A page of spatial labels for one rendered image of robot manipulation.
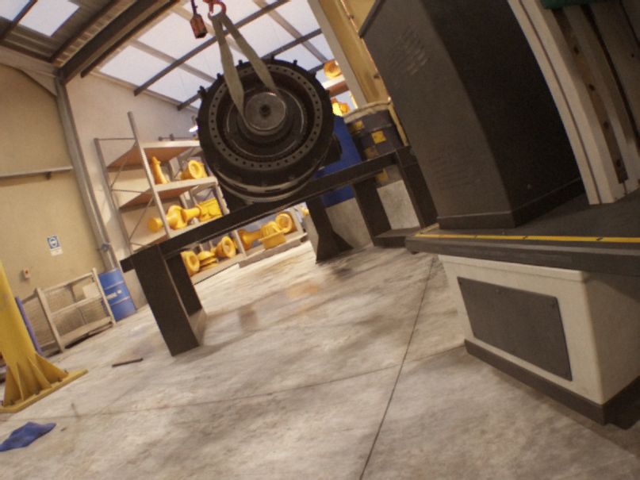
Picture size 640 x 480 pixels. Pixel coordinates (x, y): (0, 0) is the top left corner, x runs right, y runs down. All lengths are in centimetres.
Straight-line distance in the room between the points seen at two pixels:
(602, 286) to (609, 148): 24
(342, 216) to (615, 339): 381
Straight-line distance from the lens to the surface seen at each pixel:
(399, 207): 415
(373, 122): 472
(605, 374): 63
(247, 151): 166
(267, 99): 155
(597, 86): 74
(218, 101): 162
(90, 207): 881
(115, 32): 894
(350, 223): 425
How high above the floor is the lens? 47
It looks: 4 degrees down
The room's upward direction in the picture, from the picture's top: 22 degrees counter-clockwise
